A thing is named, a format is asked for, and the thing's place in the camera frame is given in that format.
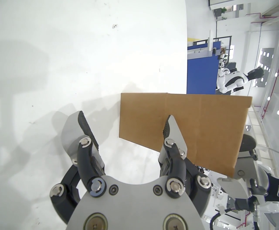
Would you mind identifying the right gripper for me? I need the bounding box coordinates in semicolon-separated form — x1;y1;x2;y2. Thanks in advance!
217;134;279;202

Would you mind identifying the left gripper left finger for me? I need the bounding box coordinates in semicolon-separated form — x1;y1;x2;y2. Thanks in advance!
50;111;107;225

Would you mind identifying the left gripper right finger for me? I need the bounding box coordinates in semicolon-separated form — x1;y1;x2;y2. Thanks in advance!
158;115;212;221

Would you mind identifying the small brown carton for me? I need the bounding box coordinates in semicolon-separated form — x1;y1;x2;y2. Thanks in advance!
119;93;253;177

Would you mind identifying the blue partition panel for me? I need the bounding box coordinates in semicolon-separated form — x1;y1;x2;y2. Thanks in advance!
187;41;221;94

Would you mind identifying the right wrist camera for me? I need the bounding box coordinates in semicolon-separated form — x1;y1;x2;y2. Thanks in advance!
233;195;261;218

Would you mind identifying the black cable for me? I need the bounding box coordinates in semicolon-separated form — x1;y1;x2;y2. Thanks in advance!
209;208;237;230

